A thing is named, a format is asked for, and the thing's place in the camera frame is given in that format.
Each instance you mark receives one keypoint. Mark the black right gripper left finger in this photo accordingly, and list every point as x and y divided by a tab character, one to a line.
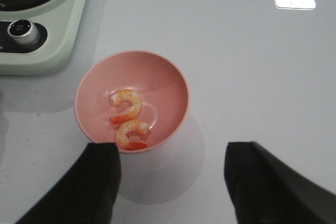
87	191

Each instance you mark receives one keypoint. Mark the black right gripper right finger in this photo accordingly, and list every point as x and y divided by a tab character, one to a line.
263	189

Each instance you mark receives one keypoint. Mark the pink plastic bowl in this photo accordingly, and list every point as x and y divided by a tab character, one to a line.
159	83

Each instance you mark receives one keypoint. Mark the green breakfast maker base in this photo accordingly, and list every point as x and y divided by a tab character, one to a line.
57	22

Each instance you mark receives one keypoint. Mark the right silver control knob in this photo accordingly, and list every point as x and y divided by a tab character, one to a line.
23	32

